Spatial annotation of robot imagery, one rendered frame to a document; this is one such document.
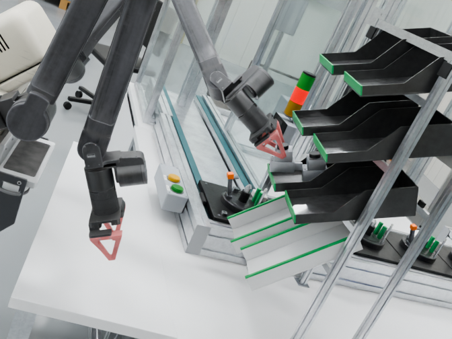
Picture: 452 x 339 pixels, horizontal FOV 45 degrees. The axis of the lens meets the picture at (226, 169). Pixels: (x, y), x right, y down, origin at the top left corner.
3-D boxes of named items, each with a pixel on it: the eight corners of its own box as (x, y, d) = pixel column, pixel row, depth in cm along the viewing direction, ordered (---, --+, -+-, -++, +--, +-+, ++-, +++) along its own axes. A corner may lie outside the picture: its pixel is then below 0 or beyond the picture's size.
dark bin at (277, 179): (274, 192, 136) (274, 165, 133) (267, 171, 148) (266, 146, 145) (384, 185, 137) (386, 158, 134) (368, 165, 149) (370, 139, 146)
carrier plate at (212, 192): (211, 222, 161) (214, 216, 160) (197, 184, 182) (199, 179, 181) (280, 239, 170) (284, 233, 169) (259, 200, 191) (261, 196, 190)
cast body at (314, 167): (303, 181, 140) (303, 156, 137) (301, 174, 144) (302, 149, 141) (335, 181, 140) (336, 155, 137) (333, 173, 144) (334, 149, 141)
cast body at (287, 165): (269, 172, 140) (270, 147, 137) (270, 165, 144) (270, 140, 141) (302, 173, 140) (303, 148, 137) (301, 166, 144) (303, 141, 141)
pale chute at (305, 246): (251, 291, 129) (245, 277, 127) (246, 261, 141) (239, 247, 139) (363, 249, 126) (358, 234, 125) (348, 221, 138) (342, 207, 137)
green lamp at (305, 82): (298, 88, 179) (305, 74, 178) (294, 83, 184) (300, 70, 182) (311, 93, 181) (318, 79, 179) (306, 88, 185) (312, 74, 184)
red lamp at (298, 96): (292, 101, 181) (298, 89, 179) (287, 97, 185) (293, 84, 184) (305, 106, 183) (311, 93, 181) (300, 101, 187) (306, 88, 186)
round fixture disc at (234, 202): (225, 212, 167) (228, 206, 166) (216, 190, 179) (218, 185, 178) (265, 222, 172) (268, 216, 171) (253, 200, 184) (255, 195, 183)
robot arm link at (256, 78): (210, 93, 142) (206, 78, 134) (241, 64, 144) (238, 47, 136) (243, 121, 139) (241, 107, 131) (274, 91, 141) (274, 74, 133)
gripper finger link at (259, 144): (294, 142, 141) (272, 116, 139) (294, 153, 135) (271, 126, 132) (274, 157, 144) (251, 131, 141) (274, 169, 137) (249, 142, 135)
